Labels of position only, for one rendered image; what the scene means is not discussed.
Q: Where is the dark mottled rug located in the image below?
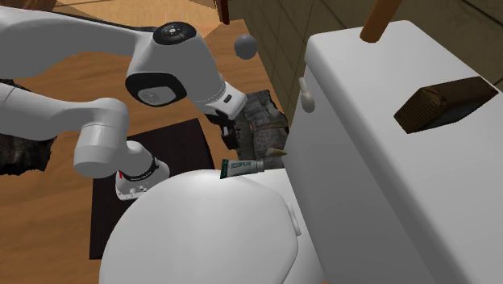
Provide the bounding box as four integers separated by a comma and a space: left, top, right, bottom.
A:
0, 78, 59, 177

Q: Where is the brown wooden handle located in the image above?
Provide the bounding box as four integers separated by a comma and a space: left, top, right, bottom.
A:
359, 0, 404, 44

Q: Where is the dark robot stand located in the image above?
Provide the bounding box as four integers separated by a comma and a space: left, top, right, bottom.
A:
89, 117, 216, 261

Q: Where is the white tube with green end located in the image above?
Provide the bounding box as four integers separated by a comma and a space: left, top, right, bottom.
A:
219, 157, 285, 180

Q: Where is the grey round knob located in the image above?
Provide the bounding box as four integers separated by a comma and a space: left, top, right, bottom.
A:
234, 34, 259, 61

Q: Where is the white toilet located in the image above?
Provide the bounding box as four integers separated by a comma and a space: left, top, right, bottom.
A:
98, 19, 503, 284

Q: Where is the brown rectangular box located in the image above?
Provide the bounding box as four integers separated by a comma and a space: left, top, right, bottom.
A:
393, 76, 500, 135

